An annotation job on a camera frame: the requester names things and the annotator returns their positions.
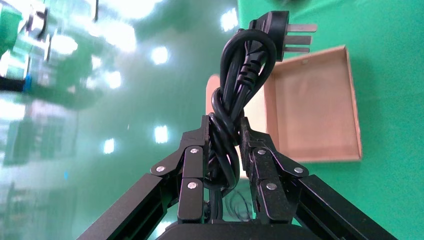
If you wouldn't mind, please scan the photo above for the green cloth mat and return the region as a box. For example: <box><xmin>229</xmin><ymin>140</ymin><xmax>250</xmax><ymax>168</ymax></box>
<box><xmin>236</xmin><ymin>0</ymin><xmax>424</xmax><ymax>240</ymax></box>

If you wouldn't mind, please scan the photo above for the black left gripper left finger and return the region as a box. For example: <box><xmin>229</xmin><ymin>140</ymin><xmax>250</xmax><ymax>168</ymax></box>
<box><xmin>77</xmin><ymin>115</ymin><xmax>211</xmax><ymax>240</ymax></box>

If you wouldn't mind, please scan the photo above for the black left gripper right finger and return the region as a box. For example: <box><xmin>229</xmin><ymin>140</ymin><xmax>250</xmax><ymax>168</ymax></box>
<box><xmin>240</xmin><ymin>116</ymin><xmax>398</xmax><ymax>240</ymax></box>

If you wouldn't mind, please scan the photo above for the open brown cardboard box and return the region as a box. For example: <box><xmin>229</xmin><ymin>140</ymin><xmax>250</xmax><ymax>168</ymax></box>
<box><xmin>205</xmin><ymin>45</ymin><xmax>363</xmax><ymax>181</ymax></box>

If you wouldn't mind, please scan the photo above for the black power cable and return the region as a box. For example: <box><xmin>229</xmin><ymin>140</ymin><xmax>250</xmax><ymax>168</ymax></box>
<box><xmin>202</xmin><ymin>10</ymin><xmax>318</xmax><ymax>223</ymax></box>

